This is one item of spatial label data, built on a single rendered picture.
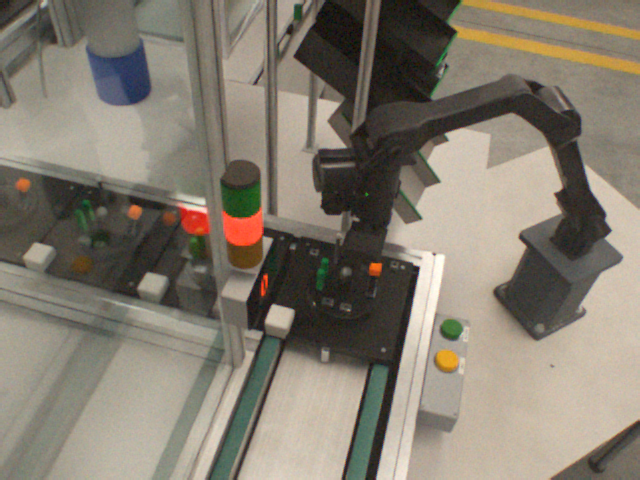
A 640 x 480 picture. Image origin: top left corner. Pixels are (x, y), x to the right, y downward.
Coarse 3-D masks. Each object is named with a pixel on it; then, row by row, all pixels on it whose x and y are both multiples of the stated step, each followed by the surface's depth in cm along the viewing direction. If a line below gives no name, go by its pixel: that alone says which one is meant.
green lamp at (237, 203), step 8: (256, 184) 71; (224, 192) 71; (232, 192) 70; (240, 192) 70; (248, 192) 70; (256, 192) 71; (224, 200) 72; (232, 200) 71; (240, 200) 71; (248, 200) 71; (256, 200) 72; (224, 208) 73; (232, 208) 72; (240, 208) 72; (248, 208) 72; (256, 208) 73; (232, 216) 73; (240, 216) 73; (248, 216) 73
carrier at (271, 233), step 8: (264, 232) 124; (272, 232) 125; (280, 232) 125; (280, 240) 123; (288, 240) 123; (280, 248) 122; (288, 248) 122; (280, 256) 120; (280, 264) 119; (280, 272) 120; (272, 280) 116; (272, 288) 116; (264, 304) 113; (256, 320) 110; (256, 328) 110
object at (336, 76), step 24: (336, 24) 114; (360, 24) 112; (312, 48) 105; (336, 48) 103; (360, 48) 116; (384, 48) 113; (336, 72) 106; (384, 72) 117; (384, 96) 114; (408, 96) 117
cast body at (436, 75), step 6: (402, 60) 123; (444, 60) 120; (414, 66) 121; (438, 66) 120; (414, 72) 122; (420, 72) 122; (432, 72) 121; (438, 72) 121; (420, 78) 123; (426, 78) 123; (432, 78) 122; (438, 78) 122; (432, 84) 123
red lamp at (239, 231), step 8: (224, 216) 75; (256, 216) 74; (224, 224) 76; (232, 224) 74; (240, 224) 74; (248, 224) 74; (256, 224) 75; (232, 232) 76; (240, 232) 75; (248, 232) 76; (256, 232) 77; (232, 240) 77; (240, 240) 76; (248, 240) 77; (256, 240) 78
